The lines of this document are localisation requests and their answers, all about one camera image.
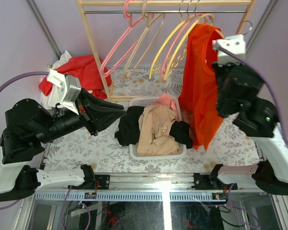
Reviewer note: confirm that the pink hanger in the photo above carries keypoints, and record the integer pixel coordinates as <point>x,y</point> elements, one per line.
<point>131,25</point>
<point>171,41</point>

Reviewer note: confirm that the pink hanger left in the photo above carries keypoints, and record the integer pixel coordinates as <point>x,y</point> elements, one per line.
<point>131,25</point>

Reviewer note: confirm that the pink garment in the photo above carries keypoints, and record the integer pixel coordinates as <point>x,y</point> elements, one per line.
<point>167,101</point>

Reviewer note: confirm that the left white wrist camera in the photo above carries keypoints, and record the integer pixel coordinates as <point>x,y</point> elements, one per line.
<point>69,88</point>

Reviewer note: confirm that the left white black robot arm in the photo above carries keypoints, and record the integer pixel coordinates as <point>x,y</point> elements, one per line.
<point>30,126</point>

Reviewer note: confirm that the white laundry basket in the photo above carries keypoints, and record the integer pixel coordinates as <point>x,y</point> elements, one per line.
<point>146,101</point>

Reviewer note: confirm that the yellow hanger left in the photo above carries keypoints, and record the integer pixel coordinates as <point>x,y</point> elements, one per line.
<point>155,66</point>

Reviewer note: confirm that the aluminium rail frame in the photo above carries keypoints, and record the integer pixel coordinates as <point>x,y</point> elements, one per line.
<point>171,187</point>

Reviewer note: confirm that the yellow hanger right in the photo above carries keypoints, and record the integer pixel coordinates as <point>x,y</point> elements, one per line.
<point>179,55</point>

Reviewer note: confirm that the beige wooden hanger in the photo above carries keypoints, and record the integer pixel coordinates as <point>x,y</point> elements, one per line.
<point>153,25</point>

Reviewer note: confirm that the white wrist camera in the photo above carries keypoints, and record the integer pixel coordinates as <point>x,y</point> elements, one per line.
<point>69,88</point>
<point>230,50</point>

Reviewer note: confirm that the pink hanger right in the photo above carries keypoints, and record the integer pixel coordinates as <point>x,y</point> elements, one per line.
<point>171,41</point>

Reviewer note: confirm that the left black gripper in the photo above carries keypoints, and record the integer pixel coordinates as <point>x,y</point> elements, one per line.
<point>102,114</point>

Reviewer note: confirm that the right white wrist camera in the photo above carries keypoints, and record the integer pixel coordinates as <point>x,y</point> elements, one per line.
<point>230,50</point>

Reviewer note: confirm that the beige garment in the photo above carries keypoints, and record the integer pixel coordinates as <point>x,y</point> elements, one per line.
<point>155,125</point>

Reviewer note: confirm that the yellow hanger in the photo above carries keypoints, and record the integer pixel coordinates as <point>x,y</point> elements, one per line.
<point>179,55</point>
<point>155,66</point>

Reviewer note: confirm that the orange t shirt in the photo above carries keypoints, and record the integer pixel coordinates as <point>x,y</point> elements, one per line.
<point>199,90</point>

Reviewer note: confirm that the black garment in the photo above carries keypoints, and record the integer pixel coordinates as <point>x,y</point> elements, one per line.
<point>129,132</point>

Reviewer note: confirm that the wooden clothes rack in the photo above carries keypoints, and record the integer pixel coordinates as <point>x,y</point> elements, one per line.
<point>134,11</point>

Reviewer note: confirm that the red cloth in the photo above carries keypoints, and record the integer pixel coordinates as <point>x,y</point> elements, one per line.
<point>85,69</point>

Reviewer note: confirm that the white cloth pile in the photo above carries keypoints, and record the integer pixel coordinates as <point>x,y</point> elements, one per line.
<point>50,101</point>

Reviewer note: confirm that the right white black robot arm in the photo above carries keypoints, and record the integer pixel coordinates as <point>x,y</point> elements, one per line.
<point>261,122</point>

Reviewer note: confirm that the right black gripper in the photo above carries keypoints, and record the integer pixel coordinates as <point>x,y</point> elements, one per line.
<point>217,68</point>

